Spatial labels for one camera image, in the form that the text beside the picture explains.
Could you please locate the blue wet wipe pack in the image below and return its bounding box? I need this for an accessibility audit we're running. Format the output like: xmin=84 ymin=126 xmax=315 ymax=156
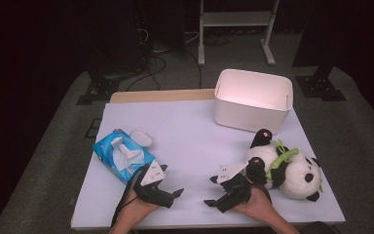
xmin=92 ymin=128 xmax=159 ymax=185

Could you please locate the black stand base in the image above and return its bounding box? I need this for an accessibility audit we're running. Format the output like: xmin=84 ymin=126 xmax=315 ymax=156
xmin=76 ymin=69 xmax=121 ymax=106
xmin=294 ymin=64 xmax=348 ymax=102

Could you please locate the white metal stand frame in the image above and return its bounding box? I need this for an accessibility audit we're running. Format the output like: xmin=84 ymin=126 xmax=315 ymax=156
xmin=197 ymin=0 xmax=281 ymax=67

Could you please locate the person's right hand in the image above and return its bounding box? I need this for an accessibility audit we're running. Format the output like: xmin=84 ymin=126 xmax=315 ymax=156
xmin=233 ymin=187 xmax=279 ymax=222

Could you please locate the white storage bin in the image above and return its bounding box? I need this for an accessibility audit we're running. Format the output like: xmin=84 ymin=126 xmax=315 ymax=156
xmin=213 ymin=67 xmax=294 ymax=136

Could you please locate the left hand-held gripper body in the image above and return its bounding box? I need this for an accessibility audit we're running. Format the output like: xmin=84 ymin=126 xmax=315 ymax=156
xmin=131 ymin=160 xmax=176 ymax=210

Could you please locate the white table cover sheet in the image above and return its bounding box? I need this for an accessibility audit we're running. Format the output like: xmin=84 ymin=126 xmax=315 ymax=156
xmin=70 ymin=98 xmax=347 ymax=230

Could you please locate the black floor cable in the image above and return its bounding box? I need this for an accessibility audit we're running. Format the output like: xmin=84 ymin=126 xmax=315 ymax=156
xmin=184 ymin=50 xmax=204 ymax=90
xmin=126 ymin=56 xmax=168 ymax=92

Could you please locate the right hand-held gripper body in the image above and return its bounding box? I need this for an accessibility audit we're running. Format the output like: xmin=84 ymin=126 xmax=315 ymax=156
xmin=215 ymin=161 xmax=253 ymax=215

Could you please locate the person's left hand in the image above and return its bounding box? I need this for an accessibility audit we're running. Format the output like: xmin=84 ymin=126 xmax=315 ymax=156
xmin=118 ymin=187 xmax=162 ymax=228

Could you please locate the panda plush toy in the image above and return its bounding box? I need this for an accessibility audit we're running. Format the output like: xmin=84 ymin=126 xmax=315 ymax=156
xmin=244 ymin=128 xmax=324 ymax=203

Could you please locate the left hand-held gripper cable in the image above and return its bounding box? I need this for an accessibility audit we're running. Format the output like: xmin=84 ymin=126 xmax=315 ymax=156
xmin=110 ymin=169 xmax=144 ymax=228

